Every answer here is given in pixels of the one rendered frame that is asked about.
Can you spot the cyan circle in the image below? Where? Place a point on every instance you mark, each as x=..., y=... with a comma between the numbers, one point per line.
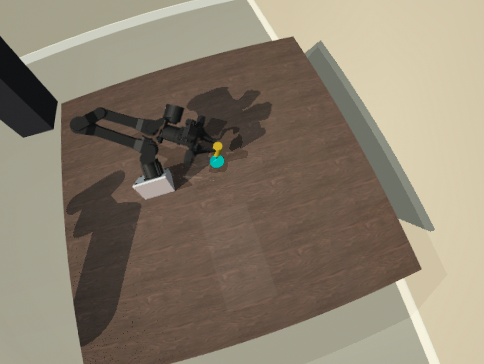
x=216, y=162

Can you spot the yellow tall cylinder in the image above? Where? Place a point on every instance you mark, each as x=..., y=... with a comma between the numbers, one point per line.
x=218, y=147

